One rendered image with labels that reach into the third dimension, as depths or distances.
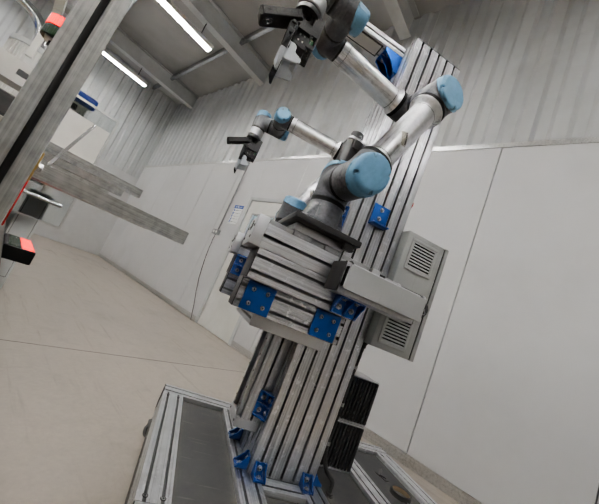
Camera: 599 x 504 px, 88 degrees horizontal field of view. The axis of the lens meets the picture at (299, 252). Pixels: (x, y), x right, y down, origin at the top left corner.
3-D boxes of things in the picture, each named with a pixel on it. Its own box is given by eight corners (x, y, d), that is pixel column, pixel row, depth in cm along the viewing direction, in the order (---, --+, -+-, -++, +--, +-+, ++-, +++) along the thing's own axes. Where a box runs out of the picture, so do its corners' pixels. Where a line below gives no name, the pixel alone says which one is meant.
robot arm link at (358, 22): (353, 31, 98) (326, 6, 93) (376, 6, 87) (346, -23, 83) (344, 51, 96) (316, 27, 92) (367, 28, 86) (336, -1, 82)
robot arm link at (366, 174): (344, 210, 97) (436, 114, 113) (374, 203, 83) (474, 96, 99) (321, 179, 93) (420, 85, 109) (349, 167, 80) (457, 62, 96)
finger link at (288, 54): (296, 70, 75) (307, 47, 78) (274, 56, 73) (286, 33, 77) (291, 80, 77) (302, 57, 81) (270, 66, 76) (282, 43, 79)
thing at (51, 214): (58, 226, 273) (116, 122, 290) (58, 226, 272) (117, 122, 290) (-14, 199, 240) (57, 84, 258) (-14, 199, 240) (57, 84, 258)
